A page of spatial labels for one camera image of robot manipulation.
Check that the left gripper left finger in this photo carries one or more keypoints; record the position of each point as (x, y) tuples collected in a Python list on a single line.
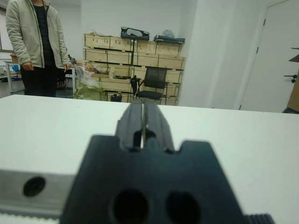
[(129, 127)]

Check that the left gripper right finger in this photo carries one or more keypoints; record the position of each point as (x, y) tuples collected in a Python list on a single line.
[(158, 130)]

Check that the brown cardboard box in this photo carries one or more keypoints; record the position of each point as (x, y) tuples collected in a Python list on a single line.
[(294, 93)]

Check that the small black bin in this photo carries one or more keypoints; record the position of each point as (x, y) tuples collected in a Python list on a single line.
[(116, 98)]

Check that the folded black chair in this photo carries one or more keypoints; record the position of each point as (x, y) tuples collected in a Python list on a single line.
[(134, 85)]

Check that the black mesh office chair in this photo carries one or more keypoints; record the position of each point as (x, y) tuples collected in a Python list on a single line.
[(155, 78)]

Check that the green sack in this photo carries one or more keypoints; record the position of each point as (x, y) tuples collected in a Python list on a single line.
[(88, 91)]

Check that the white plastic bag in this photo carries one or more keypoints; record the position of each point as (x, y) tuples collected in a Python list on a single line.
[(85, 74)]

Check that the stack of wooden crates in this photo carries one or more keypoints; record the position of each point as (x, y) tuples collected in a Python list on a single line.
[(121, 57)]

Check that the flat black case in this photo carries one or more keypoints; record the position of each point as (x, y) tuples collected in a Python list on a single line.
[(169, 39)]

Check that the black padded case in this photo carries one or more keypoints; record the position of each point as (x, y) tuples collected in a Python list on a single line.
[(135, 33)]

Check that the grey bag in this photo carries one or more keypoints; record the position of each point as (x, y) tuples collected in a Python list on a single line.
[(168, 33)]

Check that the white door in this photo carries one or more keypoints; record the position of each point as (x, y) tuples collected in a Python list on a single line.
[(273, 58)]

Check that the white desk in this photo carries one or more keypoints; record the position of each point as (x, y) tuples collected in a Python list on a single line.
[(9, 62)]

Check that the person in beige jacket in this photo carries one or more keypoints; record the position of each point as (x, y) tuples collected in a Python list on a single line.
[(21, 35)]

